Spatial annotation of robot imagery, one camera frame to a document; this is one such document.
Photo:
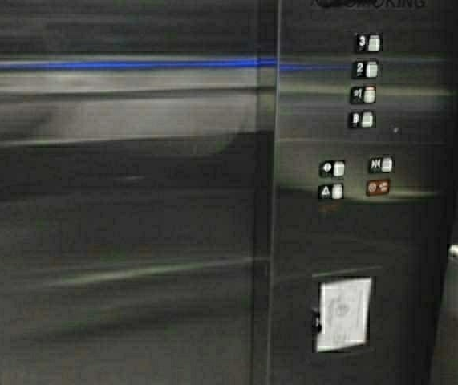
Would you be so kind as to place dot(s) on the door open button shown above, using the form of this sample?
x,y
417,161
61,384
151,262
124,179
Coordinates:
x,y
332,169

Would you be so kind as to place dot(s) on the door close button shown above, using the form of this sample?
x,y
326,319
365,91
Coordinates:
x,y
381,165

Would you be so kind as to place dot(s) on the red emergency stop switch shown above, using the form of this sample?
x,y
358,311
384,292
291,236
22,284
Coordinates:
x,y
376,188

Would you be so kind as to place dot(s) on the white certificate panel door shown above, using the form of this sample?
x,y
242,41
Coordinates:
x,y
341,316

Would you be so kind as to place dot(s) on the floor 3 button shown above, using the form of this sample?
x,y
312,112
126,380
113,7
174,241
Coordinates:
x,y
368,43

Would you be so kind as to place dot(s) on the basement floor button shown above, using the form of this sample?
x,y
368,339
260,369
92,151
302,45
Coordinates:
x,y
361,120

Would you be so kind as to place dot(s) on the floor 2 button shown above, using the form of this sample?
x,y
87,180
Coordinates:
x,y
365,69

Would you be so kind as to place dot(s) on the alarm bell button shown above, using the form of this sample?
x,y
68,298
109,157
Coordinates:
x,y
331,191

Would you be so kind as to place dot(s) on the floor 1 button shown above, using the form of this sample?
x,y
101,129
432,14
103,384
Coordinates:
x,y
362,95

